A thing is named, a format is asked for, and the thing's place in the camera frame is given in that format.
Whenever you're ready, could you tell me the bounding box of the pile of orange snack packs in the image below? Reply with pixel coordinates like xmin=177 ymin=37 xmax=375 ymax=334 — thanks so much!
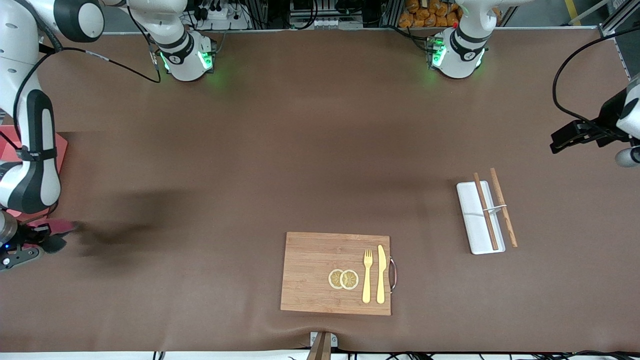
xmin=398 ymin=0 xmax=463 ymax=29

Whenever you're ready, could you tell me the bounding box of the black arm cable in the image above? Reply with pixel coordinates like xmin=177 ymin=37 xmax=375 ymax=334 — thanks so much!
xmin=552 ymin=27 xmax=640 ymax=124
xmin=12 ymin=5 xmax=162 ymax=157

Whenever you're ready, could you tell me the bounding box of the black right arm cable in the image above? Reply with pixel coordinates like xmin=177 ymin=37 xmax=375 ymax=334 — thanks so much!
xmin=12 ymin=5 xmax=162 ymax=157

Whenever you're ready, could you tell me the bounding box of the light brown chopstick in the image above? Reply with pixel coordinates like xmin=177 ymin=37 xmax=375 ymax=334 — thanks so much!
xmin=489 ymin=168 xmax=519 ymax=248

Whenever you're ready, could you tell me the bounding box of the dark brown chopstick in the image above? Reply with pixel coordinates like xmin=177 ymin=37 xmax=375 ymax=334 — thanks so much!
xmin=473 ymin=172 xmax=500 ymax=251

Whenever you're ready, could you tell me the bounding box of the brown wooden mount bar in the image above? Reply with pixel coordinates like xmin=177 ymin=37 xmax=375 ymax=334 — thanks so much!
xmin=306 ymin=332 xmax=332 ymax=360

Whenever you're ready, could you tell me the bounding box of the red cloth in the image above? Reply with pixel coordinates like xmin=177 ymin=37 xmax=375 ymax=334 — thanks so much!
xmin=27 ymin=218 xmax=79 ymax=237

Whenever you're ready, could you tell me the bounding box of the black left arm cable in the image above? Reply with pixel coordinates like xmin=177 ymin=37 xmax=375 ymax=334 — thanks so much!
xmin=552 ymin=27 xmax=640 ymax=124

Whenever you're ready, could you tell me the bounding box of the white rectangular tray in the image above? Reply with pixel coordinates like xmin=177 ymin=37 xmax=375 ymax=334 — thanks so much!
xmin=456 ymin=180 xmax=507 ymax=256

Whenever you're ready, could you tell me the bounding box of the white power strip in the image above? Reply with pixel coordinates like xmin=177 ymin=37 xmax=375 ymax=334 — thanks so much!
xmin=192 ymin=0 xmax=251 ymax=32

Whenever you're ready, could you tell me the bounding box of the pink plastic box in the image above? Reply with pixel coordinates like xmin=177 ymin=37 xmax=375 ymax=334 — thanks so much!
xmin=0 ymin=132 xmax=69 ymax=219

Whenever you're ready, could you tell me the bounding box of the yellow plastic fork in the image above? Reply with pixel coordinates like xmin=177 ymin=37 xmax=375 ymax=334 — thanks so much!
xmin=362 ymin=248 xmax=374 ymax=304

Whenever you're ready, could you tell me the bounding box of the wooden cutting board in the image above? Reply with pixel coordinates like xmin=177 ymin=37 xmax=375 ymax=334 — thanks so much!
xmin=280 ymin=231 xmax=398 ymax=317

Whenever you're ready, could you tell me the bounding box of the grey metal mount bracket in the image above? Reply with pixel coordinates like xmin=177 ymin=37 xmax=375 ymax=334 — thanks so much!
xmin=309 ymin=331 xmax=339 ymax=349

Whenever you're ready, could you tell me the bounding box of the yellow plastic knife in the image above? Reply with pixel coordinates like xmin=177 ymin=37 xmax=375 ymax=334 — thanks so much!
xmin=376 ymin=244 xmax=387 ymax=305

